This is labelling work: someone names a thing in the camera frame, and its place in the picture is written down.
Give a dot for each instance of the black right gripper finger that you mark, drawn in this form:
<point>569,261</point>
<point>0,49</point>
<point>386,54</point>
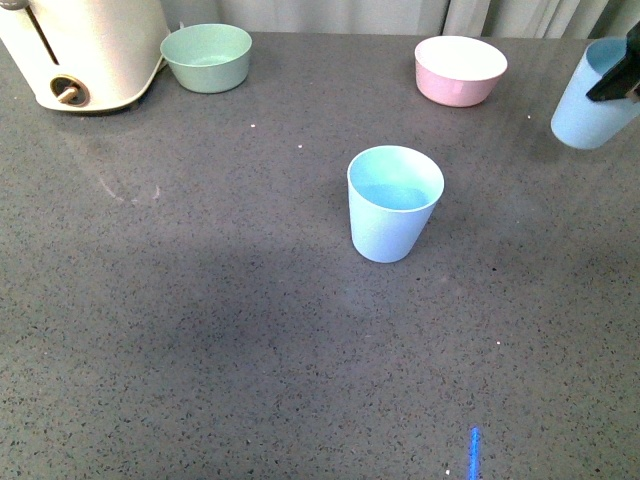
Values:
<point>622,79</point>

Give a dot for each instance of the light blue cup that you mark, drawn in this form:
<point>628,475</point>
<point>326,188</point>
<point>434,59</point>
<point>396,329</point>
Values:
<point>392,192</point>
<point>585,124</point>

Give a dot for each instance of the grey white curtain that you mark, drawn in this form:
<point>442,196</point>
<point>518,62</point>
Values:
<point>572,19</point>

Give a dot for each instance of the pink bowl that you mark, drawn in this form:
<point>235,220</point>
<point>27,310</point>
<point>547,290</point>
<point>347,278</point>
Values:
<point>457,71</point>

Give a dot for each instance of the green bowl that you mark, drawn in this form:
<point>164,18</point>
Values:
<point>208,58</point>

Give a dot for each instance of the cream white toaster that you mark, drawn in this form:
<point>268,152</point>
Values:
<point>89,56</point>

